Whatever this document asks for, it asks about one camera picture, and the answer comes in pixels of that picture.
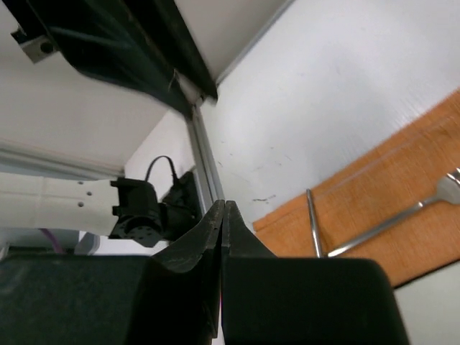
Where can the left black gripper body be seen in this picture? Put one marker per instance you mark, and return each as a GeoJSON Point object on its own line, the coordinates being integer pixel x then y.
{"type": "Point", "coordinates": [144, 46]}

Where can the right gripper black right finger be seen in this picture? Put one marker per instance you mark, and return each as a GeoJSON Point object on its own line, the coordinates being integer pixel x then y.
{"type": "Point", "coordinates": [277, 300]}

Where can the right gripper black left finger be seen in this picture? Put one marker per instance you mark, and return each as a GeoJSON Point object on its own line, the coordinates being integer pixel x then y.
{"type": "Point", "coordinates": [171, 297]}

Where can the orange cloth placemat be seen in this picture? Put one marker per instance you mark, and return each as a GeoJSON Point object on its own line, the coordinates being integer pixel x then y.
{"type": "Point", "coordinates": [393, 176]}

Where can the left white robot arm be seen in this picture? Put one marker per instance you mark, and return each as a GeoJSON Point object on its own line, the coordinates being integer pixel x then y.
{"type": "Point", "coordinates": [118, 209]}

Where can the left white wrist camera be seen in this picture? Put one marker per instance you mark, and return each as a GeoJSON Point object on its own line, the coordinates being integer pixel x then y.
{"type": "Point", "coordinates": [35, 48]}

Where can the aluminium rail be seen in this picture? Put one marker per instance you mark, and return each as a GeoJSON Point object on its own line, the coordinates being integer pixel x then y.
{"type": "Point", "coordinates": [54, 118]}

